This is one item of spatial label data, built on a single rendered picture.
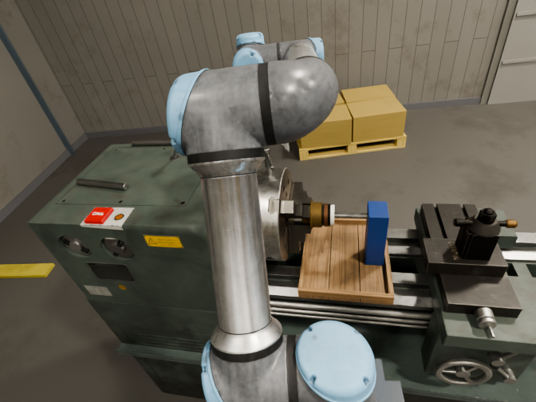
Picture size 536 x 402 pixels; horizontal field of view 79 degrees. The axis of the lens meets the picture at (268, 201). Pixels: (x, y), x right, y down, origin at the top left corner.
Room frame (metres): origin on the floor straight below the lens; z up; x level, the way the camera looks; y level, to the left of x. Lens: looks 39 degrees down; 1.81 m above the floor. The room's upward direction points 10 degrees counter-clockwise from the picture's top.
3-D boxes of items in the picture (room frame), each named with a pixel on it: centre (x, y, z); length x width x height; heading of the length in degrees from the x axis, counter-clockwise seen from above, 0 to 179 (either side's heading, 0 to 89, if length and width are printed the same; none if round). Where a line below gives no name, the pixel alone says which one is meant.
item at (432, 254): (0.60, -0.54, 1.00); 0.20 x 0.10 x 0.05; 73
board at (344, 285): (0.78, -0.24, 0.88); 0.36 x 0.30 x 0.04; 163
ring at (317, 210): (0.80, -0.15, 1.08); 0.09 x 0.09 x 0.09; 73
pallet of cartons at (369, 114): (3.16, -0.96, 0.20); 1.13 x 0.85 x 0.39; 79
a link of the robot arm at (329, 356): (0.23, -0.05, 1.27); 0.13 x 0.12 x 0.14; 82
